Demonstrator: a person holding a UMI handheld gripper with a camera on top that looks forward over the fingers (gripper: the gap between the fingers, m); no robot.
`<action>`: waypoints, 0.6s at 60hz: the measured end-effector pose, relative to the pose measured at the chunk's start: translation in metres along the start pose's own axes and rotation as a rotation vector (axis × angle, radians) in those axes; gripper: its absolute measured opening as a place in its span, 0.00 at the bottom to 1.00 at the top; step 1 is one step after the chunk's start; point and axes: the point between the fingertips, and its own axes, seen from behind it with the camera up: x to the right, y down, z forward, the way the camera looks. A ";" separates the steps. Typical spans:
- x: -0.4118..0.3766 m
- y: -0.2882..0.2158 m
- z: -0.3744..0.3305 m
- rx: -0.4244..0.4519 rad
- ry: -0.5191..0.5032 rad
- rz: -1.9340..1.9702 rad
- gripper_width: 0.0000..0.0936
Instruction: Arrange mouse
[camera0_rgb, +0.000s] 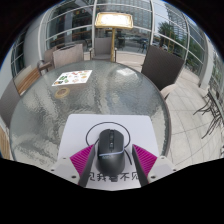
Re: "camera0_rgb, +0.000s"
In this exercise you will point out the black metal chairs group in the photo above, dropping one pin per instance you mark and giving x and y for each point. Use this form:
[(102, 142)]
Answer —
[(211, 113)]

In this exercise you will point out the gold-framed menu stand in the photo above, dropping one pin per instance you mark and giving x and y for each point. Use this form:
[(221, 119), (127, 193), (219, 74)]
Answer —
[(114, 20)]

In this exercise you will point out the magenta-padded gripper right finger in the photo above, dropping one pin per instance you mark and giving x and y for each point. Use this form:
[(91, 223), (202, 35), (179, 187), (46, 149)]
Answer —
[(146, 160)]

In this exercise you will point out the white printed menu card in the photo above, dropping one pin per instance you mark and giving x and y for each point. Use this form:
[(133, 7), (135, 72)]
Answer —
[(73, 77)]

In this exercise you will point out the dark grey computer mouse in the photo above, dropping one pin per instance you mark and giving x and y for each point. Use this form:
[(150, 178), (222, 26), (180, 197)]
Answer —
[(111, 150)]

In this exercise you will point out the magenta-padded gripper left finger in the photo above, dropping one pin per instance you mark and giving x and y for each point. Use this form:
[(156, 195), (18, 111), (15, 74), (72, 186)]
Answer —
[(83, 160)]

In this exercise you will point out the white mouse pad with drawing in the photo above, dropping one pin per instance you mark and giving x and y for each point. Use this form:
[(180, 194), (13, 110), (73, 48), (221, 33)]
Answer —
[(76, 133)]

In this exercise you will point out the wooden slatted bench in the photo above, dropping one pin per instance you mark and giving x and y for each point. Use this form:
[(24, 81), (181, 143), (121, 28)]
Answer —
[(4, 143), (26, 80)]

